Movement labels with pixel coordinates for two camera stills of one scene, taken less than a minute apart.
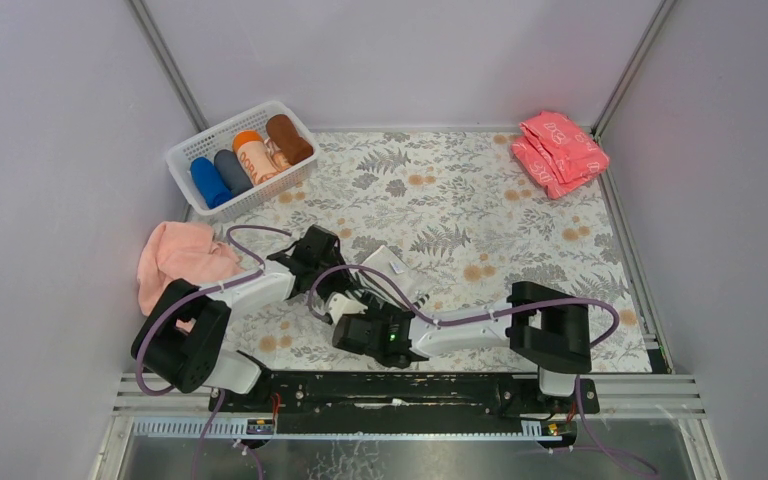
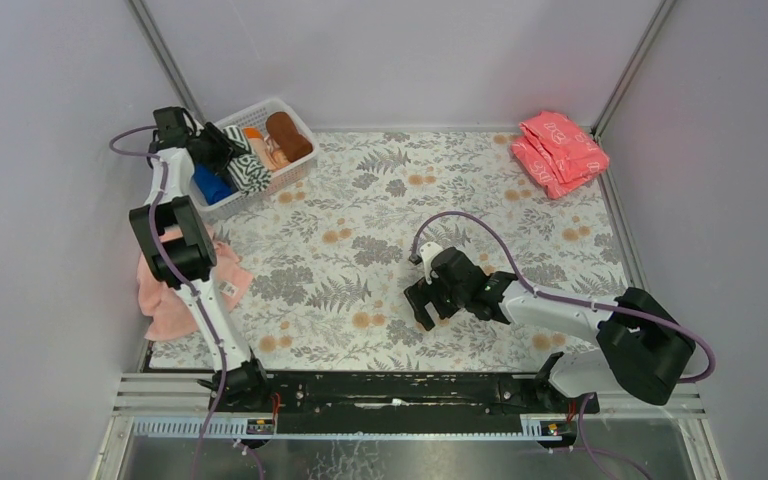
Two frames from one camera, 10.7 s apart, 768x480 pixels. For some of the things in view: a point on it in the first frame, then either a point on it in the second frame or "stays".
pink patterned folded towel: [558, 155] stays
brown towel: [283, 131] stays
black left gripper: [321, 291] to [216, 148]
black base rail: [391, 403] stays
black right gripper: [371, 307] to [438, 291]
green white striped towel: [385, 276] to [246, 169]
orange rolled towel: [249, 146] stays
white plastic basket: [222, 136] stays
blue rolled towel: [212, 189] stays
